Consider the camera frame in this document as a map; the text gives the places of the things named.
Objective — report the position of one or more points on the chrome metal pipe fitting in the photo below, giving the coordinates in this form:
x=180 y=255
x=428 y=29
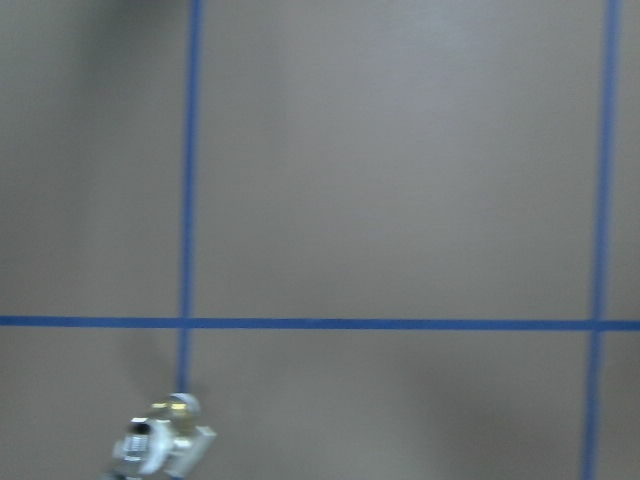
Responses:
x=135 y=446

